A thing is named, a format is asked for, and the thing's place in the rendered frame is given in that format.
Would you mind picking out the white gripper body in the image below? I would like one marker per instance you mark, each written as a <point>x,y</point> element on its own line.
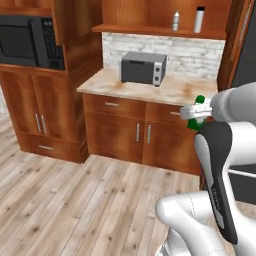
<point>196,110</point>

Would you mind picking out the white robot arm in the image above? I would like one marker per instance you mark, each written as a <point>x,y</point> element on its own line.
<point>218,156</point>

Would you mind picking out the green bottle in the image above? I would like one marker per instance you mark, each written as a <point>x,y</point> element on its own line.
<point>196,124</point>

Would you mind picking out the wooden base cabinet door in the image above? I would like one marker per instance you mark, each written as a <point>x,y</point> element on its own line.
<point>110,136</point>
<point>170,150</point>

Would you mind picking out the white bottle with black cap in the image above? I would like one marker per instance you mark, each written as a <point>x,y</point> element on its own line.
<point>199,20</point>

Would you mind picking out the wooden tall cabinet door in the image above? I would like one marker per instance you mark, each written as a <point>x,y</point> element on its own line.
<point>60,106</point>
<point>16,100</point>

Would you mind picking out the wide wooden drawer front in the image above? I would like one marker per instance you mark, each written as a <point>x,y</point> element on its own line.
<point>130,108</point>

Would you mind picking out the grey toaster oven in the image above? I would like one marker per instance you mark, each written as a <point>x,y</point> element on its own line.
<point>140,70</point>

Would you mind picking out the black fridge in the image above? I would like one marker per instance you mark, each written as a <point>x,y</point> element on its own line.
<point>247,56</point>

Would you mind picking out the low wooden drawer front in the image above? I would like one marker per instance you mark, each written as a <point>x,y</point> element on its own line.
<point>63,148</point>

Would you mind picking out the black microwave oven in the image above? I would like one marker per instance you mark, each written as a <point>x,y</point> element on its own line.
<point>23,40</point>

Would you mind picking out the open wooden wall cabinet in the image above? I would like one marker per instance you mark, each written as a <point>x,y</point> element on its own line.
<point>150,16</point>

